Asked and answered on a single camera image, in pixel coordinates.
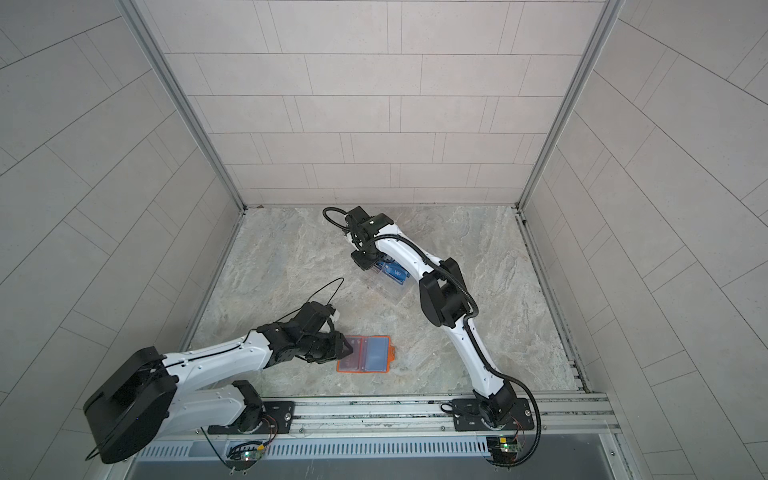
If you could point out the clear acrylic card display stand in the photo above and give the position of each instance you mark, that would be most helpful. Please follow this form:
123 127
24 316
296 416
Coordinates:
389 279

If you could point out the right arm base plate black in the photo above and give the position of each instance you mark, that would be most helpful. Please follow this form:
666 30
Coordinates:
476 415

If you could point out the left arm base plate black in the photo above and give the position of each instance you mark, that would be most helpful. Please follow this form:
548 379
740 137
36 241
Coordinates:
273 417

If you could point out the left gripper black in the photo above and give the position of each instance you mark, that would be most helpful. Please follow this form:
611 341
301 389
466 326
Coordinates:
337 349

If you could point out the blue card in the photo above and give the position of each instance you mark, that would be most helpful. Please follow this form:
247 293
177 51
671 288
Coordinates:
390 261
399 275

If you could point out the circuit board with wires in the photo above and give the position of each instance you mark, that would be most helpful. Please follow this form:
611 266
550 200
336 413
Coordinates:
503 451
243 456

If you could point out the left circuit board with wires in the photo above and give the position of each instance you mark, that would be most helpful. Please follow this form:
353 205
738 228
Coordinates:
243 456

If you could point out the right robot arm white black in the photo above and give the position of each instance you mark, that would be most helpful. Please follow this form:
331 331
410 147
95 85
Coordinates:
444 300

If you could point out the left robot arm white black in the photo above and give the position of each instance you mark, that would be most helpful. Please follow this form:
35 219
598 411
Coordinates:
153 394

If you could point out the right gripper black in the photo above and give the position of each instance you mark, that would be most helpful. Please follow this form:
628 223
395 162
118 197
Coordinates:
364 263

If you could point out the right circuit board with wires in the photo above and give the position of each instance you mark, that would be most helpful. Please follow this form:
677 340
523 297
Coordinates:
503 451

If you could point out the aluminium mounting rail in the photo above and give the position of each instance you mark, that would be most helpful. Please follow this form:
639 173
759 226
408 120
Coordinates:
410 416

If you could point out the orange card holder wallet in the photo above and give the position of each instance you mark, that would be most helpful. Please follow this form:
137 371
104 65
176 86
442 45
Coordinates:
379 354

